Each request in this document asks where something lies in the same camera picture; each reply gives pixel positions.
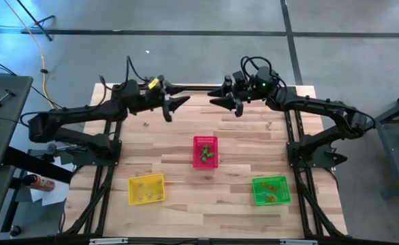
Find orange bottle black cap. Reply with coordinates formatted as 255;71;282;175
22;174;57;193

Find grey side desk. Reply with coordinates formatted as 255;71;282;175
0;74;34;243

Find red plastic basket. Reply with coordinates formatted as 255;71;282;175
192;135;219;170

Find white metal bracket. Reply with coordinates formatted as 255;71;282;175
89;238;129;245
279;238;319;245

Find black desk beam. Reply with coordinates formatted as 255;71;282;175
2;146;75;184

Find dark grey desk frame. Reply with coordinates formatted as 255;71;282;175
372;86;399;199

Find black grey clamp handle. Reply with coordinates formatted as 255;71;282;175
42;143;89;161

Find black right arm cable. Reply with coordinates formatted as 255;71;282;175
239;55;276;81

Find white paper sheets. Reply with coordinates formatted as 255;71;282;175
29;155;75;207

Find black aluminium table frame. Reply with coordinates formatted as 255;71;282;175
58;83;349;245

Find yellow plastic basket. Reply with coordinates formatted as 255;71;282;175
127;173;167;207

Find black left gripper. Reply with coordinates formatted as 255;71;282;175
138;80;191;124

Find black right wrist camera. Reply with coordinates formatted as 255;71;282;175
232;69;247;86

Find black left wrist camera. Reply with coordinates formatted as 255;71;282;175
146;86;165;101

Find green plastic basket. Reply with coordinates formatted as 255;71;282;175
251;175;293;207

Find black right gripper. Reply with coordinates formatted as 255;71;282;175
206;75;257;118

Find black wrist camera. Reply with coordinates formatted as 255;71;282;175
146;86;165;101
232;69;247;86

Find black floor tripod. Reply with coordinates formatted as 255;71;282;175
14;0;57;42

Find yellow power cable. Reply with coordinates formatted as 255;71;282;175
3;0;56;112

